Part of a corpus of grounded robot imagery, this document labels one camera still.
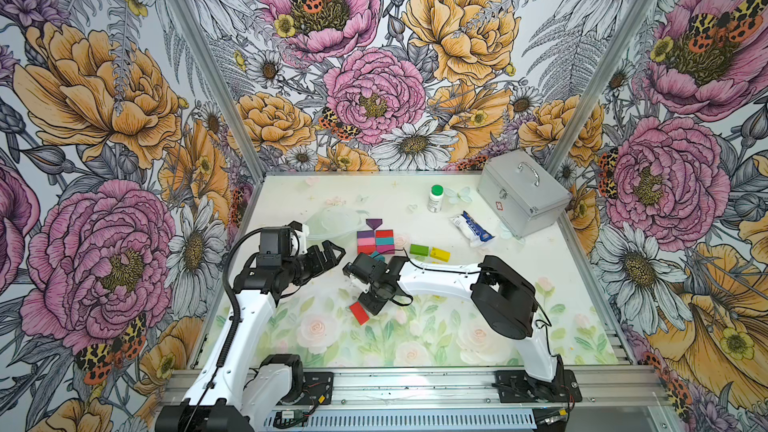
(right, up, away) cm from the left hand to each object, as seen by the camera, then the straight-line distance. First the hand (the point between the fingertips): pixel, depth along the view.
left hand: (333, 268), depth 79 cm
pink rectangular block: (+7, +4, +23) cm, 24 cm away
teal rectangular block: (+13, +4, +23) cm, 27 cm away
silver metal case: (+56, +20, +16) cm, 61 cm away
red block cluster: (+6, -13, +4) cm, 15 cm away
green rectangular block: (+24, +1, +20) cm, 32 cm away
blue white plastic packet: (+43, +7, +23) cm, 49 cm away
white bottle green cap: (+31, +18, +26) cm, 44 cm away
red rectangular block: (+8, +2, +20) cm, 22 cm away
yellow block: (+31, 0, +20) cm, 37 cm away
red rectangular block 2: (+13, +7, +23) cm, 27 cm away
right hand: (+11, -13, +9) cm, 18 cm away
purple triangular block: (+9, +10, +27) cm, 30 cm away
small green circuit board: (-9, -35, -7) cm, 36 cm away
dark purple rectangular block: (+6, +6, +26) cm, 28 cm away
